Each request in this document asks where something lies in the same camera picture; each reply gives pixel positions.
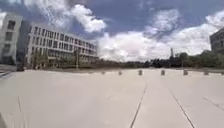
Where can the pole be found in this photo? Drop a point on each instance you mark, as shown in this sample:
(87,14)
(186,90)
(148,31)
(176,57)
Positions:
(77,60)

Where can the row of concrete bollards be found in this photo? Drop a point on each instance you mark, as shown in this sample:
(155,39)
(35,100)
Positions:
(162,72)

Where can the row of small trees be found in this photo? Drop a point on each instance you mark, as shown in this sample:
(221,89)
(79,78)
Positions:
(56,60)

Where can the large white office building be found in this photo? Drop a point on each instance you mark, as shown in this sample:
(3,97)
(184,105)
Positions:
(50,41)

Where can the dark vehicle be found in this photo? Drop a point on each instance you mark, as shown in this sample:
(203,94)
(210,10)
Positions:
(20,67)

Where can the grey building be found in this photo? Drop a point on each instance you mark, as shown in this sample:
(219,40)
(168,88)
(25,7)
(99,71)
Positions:
(218,40)

